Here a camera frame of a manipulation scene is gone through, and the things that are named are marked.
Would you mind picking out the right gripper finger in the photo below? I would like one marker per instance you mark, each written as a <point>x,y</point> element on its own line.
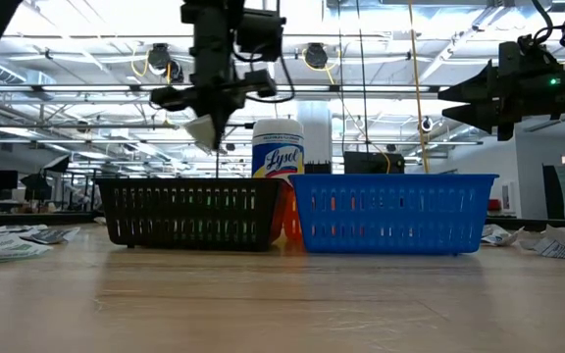
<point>474,88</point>
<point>478,116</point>

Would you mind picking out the Lysol wipes canister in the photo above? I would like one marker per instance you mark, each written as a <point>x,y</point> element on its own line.
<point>277,152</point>

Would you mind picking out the black plastic basket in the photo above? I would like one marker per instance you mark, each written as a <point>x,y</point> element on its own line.
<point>189,182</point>

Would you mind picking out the green plastic basket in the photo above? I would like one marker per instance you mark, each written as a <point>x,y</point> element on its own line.
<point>208,199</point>

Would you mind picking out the white pillar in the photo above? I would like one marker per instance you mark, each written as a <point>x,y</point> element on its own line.
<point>314,132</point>

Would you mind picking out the red object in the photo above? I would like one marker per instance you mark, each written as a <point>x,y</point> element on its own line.
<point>494,205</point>

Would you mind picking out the black block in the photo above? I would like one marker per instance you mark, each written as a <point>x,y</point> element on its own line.
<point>318,169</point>

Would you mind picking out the blue plastic basket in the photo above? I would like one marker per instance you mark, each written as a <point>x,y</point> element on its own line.
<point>395,181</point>

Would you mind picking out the orange plastic basket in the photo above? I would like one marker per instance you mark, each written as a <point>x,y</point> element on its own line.
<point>292,216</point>

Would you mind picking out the black monitor back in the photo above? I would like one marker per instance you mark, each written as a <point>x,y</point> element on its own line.
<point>373,163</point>

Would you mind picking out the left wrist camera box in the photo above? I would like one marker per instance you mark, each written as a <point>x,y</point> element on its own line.
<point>260,34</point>

